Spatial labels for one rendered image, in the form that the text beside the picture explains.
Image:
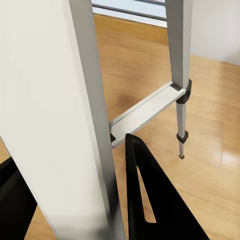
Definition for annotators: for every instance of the fixed window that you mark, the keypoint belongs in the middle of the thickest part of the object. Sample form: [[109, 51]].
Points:
[[142, 18]]

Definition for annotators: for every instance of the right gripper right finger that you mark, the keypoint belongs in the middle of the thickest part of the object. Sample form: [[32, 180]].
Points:
[[174, 220]]

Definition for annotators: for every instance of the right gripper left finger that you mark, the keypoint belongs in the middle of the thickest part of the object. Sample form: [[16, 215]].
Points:
[[17, 203]]

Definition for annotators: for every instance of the camera tripod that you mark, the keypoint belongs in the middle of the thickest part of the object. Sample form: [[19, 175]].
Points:
[[53, 114]]

